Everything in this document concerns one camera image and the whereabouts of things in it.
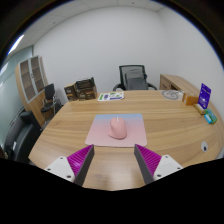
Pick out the wooden shelf cabinet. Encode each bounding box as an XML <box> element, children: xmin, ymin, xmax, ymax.
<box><xmin>14</xmin><ymin>55</ymin><xmax>49</xmax><ymax>128</ymax></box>

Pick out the pink and blue mouse pad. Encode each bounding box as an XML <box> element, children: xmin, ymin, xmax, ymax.
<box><xmin>84</xmin><ymin>113</ymin><xmax>148</xmax><ymax>148</ymax></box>

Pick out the small yellow box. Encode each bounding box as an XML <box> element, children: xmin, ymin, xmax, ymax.
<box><xmin>194</xmin><ymin>103</ymin><xmax>207</xmax><ymax>116</ymax></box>

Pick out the brown cardboard box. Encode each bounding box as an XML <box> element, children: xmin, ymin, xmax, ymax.
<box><xmin>76</xmin><ymin>85</ymin><xmax>98</xmax><ymax>101</ymax></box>

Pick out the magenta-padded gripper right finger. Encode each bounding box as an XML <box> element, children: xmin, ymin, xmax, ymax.
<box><xmin>133</xmin><ymin>143</ymin><xmax>184</xmax><ymax>185</ymax></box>

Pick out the printed paper leaflet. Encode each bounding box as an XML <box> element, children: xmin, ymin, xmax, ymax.
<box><xmin>97</xmin><ymin>91</ymin><xmax>125</xmax><ymax>102</ymax></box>

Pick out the wooden side desk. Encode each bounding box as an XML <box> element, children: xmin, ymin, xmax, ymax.
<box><xmin>159</xmin><ymin>73</ymin><xmax>203</xmax><ymax>98</ymax></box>

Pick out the dark cardboard box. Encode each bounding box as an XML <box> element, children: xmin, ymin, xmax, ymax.
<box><xmin>63</xmin><ymin>83</ymin><xmax>79</xmax><ymax>102</ymax></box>

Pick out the ceiling light panel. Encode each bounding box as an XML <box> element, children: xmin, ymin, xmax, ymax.
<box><xmin>7</xmin><ymin>34</ymin><xmax>25</xmax><ymax>56</ymax></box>

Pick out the round white paper sheet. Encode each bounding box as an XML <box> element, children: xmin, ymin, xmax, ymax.
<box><xmin>161</xmin><ymin>89</ymin><xmax>184</xmax><ymax>101</ymax></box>

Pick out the black sofa chair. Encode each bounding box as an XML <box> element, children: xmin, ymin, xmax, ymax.
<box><xmin>3</xmin><ymin>110</ymin><xmax>43</xmax><ymax>164</ymax></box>

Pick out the black mesh office chair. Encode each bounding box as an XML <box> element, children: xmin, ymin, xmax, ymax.
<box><xmin>112</xmin><ymin>64</ymin><xmax>158</xmax><ymax>92</ymax></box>

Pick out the black box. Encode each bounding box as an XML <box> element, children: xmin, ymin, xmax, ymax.
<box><xmin>75</xmin><ymin>77</ymin><xmax>96</xmax><ymax>91</ymax></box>

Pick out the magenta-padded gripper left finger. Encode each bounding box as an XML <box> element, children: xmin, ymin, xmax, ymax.
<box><xmin>43</xmin><ymin>144</ymin><xmax>96</xmax><ymax>187</ymax></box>

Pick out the small blue pack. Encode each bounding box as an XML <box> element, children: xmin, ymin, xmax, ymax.
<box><xmin>203</xmin><ymin>113</ymin><xmax>214</xmax><ymax>125</ymax></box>

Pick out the green pack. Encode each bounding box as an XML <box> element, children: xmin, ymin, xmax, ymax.
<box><xmin>205</xmin><ymin>108</ymin><xmax>218</xmax><ymax>125</ymax></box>

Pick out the round table cable grommet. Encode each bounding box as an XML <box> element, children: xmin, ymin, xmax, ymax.
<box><xmin>200</xmin><ymin>140</ymin><xmax>209</xmax><ymax>153</ymax></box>

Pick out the pink computer mouse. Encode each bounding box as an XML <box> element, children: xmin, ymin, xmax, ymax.
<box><xmin>107</xmin><ymin>116</ymin><xmax>128</xmax><ymax>140</ymax></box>

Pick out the small black chair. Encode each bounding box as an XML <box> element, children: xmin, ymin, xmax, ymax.
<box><xmin>40</xmin><ymin>83</ymin><xmax>63</xmax><ymax>116</ymax></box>

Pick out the orange cardboard box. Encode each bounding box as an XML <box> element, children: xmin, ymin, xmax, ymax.
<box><xmin>182</xmin><ymin>94</ymin><xmax>200</xmax><ymax>107</ymax></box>

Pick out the purple standing card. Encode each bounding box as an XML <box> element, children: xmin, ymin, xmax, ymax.
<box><xmin>197</xmin><ymin>82</ymin><xmax>212</xmax><ymax>110</ymax></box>

